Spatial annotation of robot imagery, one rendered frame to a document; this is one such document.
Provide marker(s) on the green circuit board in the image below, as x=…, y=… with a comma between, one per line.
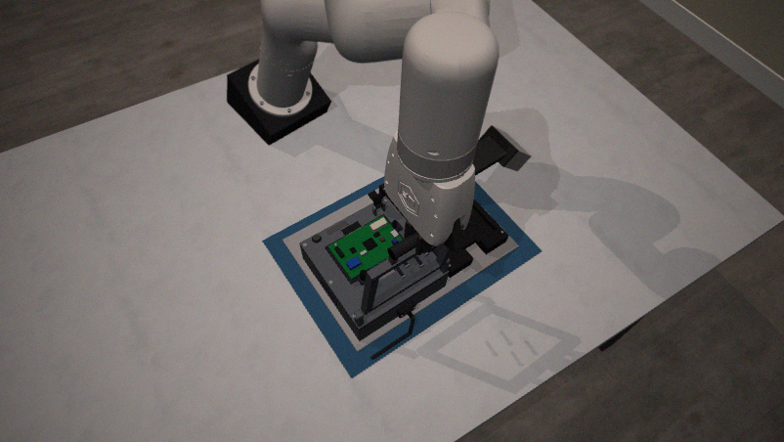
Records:
x=365, y=247

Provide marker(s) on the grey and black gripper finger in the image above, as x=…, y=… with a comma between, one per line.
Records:
x=453, y=242
x=409, y=229

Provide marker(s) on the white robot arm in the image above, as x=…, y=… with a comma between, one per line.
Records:
x=449, y=61

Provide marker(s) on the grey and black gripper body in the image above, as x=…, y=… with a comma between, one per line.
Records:
x=431, y=205

